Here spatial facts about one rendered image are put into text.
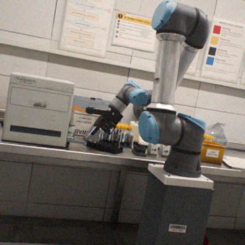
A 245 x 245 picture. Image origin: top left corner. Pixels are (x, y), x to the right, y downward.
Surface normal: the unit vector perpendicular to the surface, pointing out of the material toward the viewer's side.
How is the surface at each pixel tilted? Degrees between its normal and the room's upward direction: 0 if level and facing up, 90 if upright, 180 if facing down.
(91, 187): 90
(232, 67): 93
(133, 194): 90
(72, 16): 94
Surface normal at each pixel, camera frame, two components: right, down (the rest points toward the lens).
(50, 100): 0.25, 0.15
